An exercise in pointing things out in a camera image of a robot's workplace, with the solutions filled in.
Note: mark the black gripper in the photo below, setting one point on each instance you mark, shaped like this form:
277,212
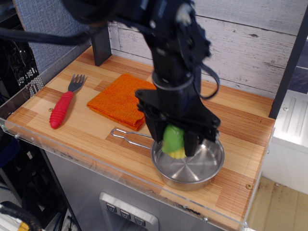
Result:
182,108

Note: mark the red handled toy fork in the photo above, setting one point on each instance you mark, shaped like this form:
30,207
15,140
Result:
59,112

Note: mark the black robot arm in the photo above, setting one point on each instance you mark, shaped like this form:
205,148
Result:
178,46

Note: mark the orange folded cloth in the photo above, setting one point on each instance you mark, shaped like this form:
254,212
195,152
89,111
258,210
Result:
118,102

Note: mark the dark grey right post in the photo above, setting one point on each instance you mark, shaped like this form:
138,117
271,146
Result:
290,67

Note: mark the dark grey post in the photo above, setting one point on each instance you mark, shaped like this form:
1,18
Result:
290,67
101,45

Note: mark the stainless steel pot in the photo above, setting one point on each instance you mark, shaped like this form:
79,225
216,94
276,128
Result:
185,174

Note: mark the white toy sink unit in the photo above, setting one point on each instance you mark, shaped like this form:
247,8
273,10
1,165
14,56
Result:
286,161

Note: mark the green and yellow toy corn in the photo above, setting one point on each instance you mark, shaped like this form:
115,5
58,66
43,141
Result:
173,142

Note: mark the dark grey left post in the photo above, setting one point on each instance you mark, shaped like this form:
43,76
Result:
101,45

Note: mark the silver button panel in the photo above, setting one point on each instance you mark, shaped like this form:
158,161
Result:
120,215

